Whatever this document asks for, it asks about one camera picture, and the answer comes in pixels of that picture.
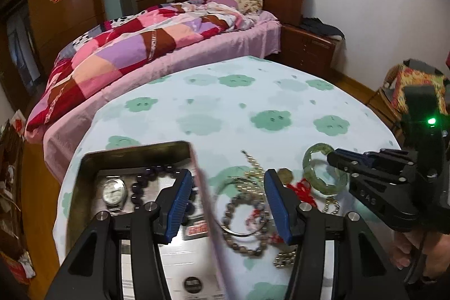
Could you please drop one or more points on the black blue fingers of the right gripper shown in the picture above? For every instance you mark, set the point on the black blue fingers of the right gripper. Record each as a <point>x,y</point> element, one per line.
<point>387,165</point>

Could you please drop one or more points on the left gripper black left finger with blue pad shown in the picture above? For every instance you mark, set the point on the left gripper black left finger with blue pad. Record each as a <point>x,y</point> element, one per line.
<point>92,269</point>

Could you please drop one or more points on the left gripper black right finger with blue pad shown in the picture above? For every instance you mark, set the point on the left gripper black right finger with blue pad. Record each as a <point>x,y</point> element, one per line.
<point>361,268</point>

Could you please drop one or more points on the green jade bangle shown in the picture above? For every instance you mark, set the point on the green jade bangle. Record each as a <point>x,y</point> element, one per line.
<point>321,175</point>

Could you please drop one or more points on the pink metal tin box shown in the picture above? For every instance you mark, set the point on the pink metal tin box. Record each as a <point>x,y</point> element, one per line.
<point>145,170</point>

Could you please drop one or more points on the red knot cord pendant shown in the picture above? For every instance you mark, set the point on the red knot cord pendant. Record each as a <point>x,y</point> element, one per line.
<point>302,190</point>

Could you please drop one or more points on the person's right hand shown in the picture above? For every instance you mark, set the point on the person's right hand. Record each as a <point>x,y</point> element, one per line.
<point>433,244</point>

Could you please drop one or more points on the wicker chair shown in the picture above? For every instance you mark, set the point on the wicker chair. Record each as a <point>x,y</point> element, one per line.
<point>380,102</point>

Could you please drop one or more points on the silver wristwatch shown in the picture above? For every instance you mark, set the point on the silver wristwatch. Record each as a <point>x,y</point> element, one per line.
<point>114,194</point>

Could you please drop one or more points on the colourful floral cushion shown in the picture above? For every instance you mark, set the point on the colourful floral cushion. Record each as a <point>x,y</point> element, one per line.
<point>407,77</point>

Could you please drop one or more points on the white paper leaflet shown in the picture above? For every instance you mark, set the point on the white paper leaflet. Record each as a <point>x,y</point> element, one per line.
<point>188,262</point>

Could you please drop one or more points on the thin silver bangle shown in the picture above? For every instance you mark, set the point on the thin silver bangle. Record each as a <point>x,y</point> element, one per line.
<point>231,213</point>

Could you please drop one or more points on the wooden nightstand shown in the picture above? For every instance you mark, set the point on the wooden nightstand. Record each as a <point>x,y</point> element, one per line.
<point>307,51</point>

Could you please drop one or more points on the dark clothes on nightstand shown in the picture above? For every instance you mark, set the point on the dark clothes on nightstand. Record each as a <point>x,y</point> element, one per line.
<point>316,26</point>

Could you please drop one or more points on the pink bed sheet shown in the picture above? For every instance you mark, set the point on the pink bed sheet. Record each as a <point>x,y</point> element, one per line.
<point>62,138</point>

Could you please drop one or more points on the patchwork quilt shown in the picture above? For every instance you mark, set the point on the patchwork quilt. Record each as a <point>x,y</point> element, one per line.
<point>116,52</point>

